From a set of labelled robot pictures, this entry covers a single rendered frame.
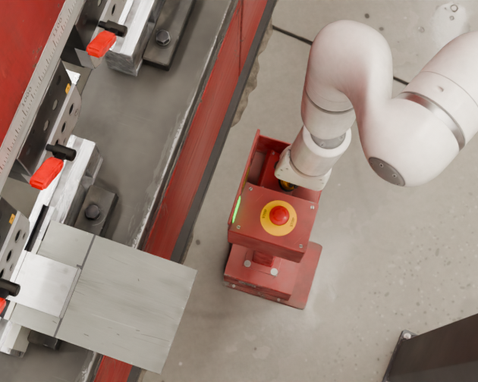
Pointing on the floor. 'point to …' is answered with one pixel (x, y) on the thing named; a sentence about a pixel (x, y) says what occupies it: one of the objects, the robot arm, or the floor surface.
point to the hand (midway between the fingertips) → (296, 178)
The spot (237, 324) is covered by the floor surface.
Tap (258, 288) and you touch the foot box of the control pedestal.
